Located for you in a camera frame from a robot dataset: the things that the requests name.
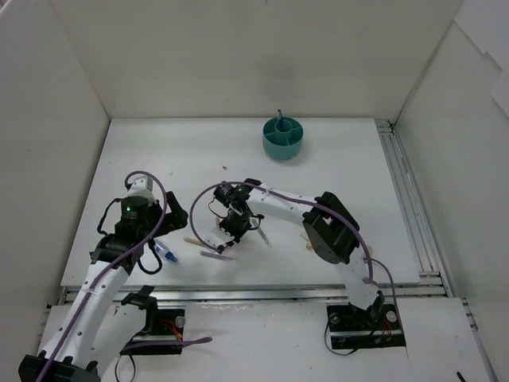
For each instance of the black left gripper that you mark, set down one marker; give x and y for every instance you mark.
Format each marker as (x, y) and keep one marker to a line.
(170, 215)

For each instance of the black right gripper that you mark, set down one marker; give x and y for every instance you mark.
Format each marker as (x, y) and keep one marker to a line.
(233, 229)

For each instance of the blue ballpoint pen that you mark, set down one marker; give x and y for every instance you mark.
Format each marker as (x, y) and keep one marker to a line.
(280, 118)

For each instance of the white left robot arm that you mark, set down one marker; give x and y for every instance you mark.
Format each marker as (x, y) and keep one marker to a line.
(83, 348)

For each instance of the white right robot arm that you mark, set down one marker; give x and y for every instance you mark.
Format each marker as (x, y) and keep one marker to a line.
(332, 231)

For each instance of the green grey transparent pen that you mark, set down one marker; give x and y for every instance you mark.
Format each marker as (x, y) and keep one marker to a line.
(264, 237)

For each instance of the yellow transparent pen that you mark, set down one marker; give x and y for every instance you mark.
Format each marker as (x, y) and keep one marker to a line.
(192, 241)

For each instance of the white blue correction tape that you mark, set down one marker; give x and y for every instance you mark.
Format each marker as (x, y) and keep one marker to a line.
(163, 251)

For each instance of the teal round compartment organizer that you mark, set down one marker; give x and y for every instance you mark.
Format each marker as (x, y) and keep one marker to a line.
(282, 140)

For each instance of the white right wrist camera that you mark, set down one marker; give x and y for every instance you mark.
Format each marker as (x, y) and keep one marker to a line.
(219, 239)

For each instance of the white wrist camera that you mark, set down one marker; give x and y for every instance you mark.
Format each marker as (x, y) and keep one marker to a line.
(142, 187)
(219, 239)

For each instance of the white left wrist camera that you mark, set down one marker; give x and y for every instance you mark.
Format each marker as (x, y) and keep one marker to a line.
(142, 187)

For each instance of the aluminium front rail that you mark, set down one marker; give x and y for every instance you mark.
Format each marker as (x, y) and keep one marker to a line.
(291, 293)

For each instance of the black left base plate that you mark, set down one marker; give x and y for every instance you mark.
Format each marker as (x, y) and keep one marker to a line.
(167, 326)

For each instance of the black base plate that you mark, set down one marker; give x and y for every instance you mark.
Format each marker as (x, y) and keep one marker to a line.
(348, 331)
(167, 326)

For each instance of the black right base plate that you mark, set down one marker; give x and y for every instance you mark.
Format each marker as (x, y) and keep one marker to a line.
(348, 331)

